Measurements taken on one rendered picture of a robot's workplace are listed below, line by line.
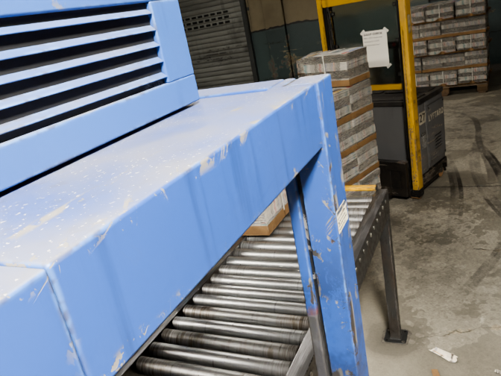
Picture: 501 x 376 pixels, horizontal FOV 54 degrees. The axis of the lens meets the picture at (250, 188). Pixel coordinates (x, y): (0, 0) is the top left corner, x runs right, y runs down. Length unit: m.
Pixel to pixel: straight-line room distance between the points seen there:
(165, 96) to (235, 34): 9.63
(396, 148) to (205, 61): 7.04
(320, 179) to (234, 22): 9.58
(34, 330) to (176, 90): 0.48
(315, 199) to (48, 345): 0.56
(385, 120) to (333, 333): 3.43
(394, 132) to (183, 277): 3.89
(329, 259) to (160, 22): 0.46
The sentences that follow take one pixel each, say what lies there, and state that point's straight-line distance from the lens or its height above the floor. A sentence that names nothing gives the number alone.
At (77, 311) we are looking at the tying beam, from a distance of 0.32.
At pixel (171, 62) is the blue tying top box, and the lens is 0.72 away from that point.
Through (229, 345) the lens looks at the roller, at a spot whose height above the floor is 0.79.
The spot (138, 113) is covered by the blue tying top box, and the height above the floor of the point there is 1.57.
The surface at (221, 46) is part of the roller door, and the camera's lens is 10.51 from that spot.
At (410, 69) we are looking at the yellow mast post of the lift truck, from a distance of 3.90.
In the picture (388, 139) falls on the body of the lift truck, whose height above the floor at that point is 0.47.
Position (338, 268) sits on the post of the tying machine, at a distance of 0.85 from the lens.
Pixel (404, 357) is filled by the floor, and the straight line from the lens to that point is 2.58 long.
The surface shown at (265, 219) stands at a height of 0.88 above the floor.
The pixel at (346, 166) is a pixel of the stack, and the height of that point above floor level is 0.53.
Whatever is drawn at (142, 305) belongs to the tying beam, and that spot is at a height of 1.48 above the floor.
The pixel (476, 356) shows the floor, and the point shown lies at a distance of 2.61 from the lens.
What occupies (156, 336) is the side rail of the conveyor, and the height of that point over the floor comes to 0.80.
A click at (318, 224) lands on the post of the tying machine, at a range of 0.82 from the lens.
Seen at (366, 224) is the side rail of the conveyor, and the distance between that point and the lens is 2.00.
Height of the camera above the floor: 1.66
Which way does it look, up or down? 19 degrees down
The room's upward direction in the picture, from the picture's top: 11 degrees counter-clockwise
